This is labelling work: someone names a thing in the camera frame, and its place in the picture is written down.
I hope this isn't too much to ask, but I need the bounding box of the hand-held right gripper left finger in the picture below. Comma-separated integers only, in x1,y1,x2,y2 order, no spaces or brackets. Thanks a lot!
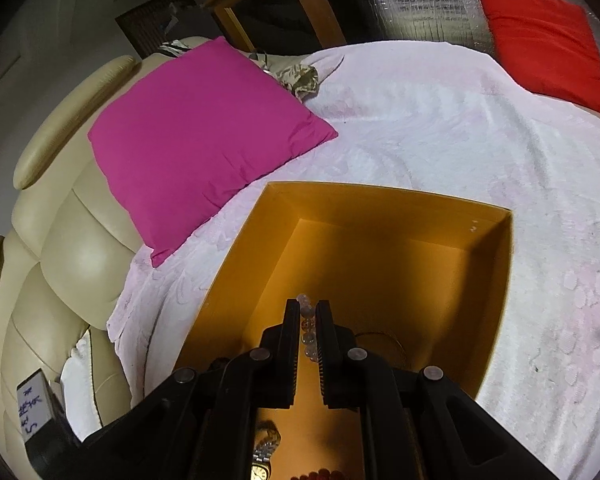
80,299,301,480

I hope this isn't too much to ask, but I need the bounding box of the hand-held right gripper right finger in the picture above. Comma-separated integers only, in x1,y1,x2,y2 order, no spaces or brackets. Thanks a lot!
315,300,571,480

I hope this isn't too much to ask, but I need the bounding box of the pink clear bead bracelet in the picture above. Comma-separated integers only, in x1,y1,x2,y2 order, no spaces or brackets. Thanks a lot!
296,294,321,361

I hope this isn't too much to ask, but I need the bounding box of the silver bangle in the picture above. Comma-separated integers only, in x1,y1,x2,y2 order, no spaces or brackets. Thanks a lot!
352,331,408,366

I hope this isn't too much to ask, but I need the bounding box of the orange cardboard box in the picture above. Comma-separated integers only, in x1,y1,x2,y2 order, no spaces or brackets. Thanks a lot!
172,182,515,480

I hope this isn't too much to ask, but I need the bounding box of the silver wristwatch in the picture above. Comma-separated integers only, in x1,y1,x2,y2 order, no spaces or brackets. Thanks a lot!
250,420,283,480

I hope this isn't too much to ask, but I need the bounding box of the red bead bracelet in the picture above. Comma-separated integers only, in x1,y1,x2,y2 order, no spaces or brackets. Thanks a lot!
290,467,351,480

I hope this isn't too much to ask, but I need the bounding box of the white cloth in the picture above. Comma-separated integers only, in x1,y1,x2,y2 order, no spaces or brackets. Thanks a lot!
60,332,103,441

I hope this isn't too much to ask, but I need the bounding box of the beige leather sofa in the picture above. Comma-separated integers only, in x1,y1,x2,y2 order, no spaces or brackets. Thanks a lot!
0,35,211,480

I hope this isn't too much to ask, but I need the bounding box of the magenta cushion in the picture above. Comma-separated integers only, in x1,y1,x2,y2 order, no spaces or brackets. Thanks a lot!
87,36,339,268

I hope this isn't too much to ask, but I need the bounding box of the pale pink fleece blanket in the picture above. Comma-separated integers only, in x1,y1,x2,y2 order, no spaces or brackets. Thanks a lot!
106,42,600,480

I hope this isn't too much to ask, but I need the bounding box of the patterned beige cloth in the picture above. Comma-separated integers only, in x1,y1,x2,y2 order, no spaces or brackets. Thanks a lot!
250,52,346,98

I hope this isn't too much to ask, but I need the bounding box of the silver foil sheet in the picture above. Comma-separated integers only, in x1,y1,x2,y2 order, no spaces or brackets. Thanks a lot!
347,0,600,96

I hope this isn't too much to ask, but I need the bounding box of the red cushion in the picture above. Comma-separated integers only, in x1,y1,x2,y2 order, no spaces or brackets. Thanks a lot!
472,0,600,121

